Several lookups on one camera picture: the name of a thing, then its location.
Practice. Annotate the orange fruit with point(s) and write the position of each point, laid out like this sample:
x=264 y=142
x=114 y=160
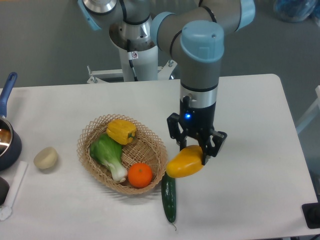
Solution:
x=140 y=175

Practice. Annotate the yellow mango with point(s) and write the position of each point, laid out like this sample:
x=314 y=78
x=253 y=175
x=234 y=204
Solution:
x=187 y=162

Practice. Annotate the dark green cucumber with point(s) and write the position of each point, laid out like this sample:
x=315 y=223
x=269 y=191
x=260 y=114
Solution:
x=169 y=198

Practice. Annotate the woven wicker basket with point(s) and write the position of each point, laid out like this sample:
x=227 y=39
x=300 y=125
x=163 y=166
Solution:
x=146 y=148

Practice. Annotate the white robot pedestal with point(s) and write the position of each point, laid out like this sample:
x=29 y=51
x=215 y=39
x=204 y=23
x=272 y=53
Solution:
x=138 y=56

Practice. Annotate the dark blue saucepan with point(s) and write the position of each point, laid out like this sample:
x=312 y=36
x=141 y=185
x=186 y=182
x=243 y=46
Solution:
x=10 y=141

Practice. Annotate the blue plastic bag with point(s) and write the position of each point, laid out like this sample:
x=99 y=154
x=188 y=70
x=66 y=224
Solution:
x=294 y=11

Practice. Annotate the black device at right edge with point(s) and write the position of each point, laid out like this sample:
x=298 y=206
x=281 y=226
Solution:
x=311 y=212

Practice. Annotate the beige potato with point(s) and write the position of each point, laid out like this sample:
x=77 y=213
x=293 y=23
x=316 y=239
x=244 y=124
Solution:
x=46 y=158

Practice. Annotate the yellow bell pepper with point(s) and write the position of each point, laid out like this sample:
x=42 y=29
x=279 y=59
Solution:
x=122 y=131

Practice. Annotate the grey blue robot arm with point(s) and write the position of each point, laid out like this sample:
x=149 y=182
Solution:
x=194 y=40

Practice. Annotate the white frame right edge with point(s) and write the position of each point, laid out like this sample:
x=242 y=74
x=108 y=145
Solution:
x=312 y=111

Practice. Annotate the green bok choy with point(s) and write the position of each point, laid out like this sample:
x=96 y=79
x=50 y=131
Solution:
x=108 y=153

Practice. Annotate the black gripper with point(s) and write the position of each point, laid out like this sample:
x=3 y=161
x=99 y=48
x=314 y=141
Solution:
x=196 y=123

